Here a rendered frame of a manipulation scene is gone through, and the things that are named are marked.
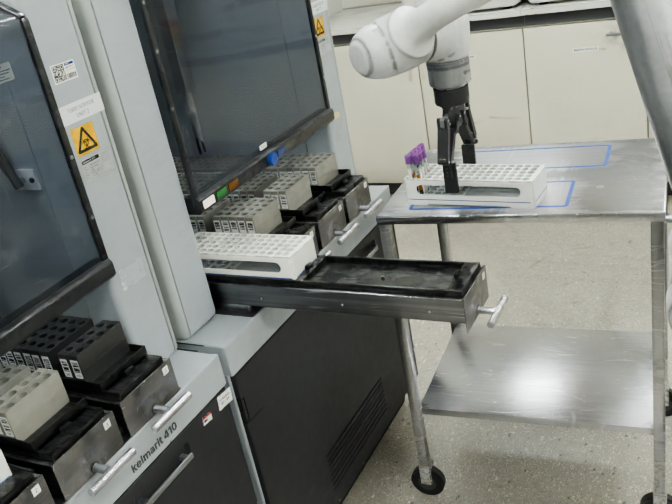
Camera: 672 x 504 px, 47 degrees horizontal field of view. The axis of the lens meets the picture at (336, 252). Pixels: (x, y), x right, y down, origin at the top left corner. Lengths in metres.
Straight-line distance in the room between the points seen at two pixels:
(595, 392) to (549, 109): 1.94
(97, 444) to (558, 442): 1.40
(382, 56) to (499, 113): 2.32
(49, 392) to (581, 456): 1.46
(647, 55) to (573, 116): 2.56
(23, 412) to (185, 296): 0.43
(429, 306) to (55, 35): 0.77
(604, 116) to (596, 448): 1.80
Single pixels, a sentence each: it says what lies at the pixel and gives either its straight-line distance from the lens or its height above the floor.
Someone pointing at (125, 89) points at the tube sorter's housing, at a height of 1.24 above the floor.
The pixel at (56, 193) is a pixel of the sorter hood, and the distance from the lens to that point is 1.30.
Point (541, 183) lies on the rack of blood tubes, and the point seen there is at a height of 0.86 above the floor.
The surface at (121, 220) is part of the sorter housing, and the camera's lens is 1.42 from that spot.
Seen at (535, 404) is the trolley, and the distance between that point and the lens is 1.99.
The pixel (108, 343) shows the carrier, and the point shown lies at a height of 0.86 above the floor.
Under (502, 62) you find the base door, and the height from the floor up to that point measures 0.67.
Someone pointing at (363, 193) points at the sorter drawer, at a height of 0.78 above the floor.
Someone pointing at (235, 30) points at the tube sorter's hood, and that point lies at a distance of 1.70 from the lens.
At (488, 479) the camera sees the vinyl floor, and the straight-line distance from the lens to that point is 2.21.
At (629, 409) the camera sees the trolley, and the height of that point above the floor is 0.28.
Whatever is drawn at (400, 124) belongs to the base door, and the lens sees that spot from 3.96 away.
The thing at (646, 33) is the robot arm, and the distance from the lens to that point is 1.15.
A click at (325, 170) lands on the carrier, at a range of 2.00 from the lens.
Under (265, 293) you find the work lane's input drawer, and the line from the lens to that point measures 1.57.
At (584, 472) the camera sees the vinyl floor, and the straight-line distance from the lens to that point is 2.23.
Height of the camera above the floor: 1.48
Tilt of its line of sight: 24 degrees down
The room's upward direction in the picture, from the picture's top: 11 degrees counter-clockwise
